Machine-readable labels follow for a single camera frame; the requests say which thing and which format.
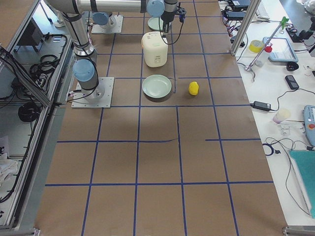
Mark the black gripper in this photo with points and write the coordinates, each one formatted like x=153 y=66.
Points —
x=167 y=15

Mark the white rice cooker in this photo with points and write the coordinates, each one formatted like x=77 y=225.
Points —
x=155 y=49

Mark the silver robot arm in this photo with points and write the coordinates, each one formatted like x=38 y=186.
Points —
x=83 y=47
x=154 y=7

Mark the right green plate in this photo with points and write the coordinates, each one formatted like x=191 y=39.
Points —
x=156 y=86

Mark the yellow lemon toy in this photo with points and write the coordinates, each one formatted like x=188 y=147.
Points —
x=193 y=88

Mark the yellow tape roll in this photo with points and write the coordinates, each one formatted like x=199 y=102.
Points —
x=256 y=46

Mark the red cap squeeze bottle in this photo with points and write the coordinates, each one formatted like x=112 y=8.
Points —
x=264 y=56

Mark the metal rod stand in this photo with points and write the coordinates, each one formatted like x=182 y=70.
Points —
x=281 y=25

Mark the blue teach pendant tablet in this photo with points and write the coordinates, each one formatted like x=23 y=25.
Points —
x=282 y=51

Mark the black power adapter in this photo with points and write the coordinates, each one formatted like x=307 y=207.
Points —
x=261 y=106

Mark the black round cap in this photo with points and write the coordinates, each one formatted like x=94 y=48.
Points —
x=292 y=66

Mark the black phone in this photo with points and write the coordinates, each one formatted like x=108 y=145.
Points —
x=291 y=82

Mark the plastic cup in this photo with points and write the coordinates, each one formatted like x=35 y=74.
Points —
x=281 y=115

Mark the teal tray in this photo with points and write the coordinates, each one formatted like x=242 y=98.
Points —
x=305 y=161

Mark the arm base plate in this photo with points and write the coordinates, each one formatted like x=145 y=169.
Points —
x=104 y=24
x=100 y=98

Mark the aluminium frame post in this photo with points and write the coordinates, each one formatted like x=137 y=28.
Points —
x=253 y=6

